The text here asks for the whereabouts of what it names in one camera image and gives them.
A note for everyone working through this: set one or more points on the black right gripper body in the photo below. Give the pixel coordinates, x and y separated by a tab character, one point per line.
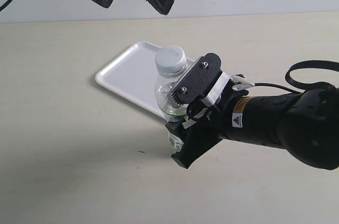
207	125

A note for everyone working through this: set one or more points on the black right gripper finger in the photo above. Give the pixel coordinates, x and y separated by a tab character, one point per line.
177	132

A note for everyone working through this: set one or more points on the clear plastic drink bottle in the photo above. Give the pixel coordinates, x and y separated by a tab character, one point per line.
164	84

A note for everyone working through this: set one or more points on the white bottle cap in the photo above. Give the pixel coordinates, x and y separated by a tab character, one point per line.
170	60

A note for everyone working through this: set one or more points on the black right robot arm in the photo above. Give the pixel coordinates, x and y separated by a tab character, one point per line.
303	122

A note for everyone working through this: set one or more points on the white plastic tray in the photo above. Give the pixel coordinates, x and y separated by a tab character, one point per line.
133	75

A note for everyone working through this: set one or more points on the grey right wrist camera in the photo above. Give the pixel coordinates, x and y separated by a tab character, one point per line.
198	81

